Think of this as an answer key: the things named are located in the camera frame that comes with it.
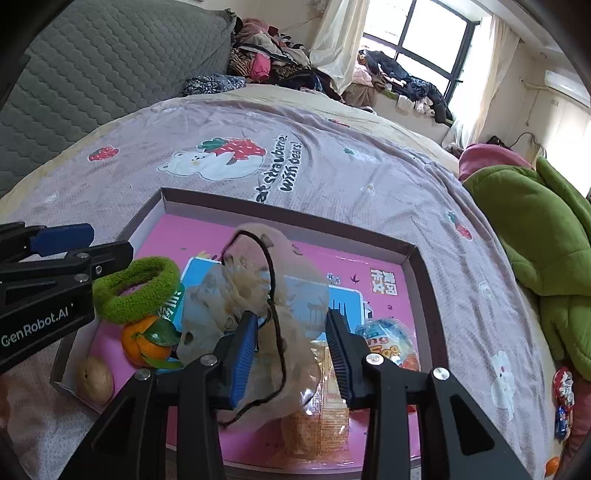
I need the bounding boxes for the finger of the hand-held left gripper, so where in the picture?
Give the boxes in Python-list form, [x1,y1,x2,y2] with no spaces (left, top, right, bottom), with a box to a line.
[0,241,134,289]
[0,222,95,265]

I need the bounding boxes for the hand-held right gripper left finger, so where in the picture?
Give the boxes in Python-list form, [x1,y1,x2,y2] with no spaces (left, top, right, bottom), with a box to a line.
[60,310,260,480]

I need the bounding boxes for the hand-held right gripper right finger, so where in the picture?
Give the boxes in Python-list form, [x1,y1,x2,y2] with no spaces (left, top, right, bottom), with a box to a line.
[325,309,532,480]

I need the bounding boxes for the green fuzzy scrunchie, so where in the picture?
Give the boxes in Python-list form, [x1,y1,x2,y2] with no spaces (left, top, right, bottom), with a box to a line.
[92,257,182,325]

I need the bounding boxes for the orange clear snack packet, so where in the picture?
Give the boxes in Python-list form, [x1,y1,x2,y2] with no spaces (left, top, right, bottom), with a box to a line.
[279,339,354,464]

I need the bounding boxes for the beige mesh drawstring pouch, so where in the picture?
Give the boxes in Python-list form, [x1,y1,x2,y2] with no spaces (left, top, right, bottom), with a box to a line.
[177,223,331,428]

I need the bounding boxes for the brown walnut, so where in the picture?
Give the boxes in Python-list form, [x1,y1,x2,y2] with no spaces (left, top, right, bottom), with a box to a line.
[75,355,115,405]

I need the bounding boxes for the dark brown shallow box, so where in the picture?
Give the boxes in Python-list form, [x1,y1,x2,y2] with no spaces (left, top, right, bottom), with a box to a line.
[50,187,451,480]

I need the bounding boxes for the orange red wrapped toy egg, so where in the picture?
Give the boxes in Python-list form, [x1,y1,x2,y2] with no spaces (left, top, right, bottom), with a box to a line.
[353,318,421,372]

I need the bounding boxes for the tangerine with green leaves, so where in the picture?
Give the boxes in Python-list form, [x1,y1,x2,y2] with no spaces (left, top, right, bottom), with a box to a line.
[121,315,182,370]

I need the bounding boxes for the grey quilted headboard cover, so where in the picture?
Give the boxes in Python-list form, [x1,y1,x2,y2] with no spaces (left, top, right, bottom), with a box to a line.
[0,0,236,199]

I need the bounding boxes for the dark patterned cloth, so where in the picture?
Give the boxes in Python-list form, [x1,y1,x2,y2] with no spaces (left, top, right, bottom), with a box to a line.
[181,74,246,97]

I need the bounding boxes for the red white snack packet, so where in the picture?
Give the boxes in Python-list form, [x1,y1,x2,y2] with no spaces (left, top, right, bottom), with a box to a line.
[553,367,575,409]

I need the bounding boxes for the green quilt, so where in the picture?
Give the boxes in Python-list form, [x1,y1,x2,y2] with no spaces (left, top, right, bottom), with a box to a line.
[463,157,591,381]

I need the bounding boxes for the beige bed sheet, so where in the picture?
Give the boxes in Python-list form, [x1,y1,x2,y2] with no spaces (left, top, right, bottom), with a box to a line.
[0,85,573,457]

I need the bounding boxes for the pink pillow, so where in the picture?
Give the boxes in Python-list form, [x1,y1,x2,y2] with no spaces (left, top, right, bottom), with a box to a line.
[458,143,536,182]

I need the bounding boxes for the pile of mixed clothes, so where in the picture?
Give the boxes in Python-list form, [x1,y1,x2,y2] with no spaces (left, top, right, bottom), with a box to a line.
[228,17,345,100]

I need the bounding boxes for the dark clothes on windowsill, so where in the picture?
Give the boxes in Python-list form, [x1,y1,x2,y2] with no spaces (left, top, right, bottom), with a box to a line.
[353,48,455,125]

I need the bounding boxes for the cream curtain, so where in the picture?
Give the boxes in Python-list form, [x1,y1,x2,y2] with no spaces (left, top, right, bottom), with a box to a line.
[309,0,370,95]
[445,14,520,153]

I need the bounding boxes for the black framed window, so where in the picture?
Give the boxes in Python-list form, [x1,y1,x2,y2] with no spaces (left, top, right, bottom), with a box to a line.
[362,0,483,125]

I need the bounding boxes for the white air conditioner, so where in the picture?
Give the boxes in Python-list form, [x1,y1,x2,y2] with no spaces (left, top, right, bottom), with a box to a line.
[544,69,591,104]

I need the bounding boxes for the white wall cable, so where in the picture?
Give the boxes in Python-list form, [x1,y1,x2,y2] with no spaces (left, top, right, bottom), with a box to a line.
[508,131,546,158]

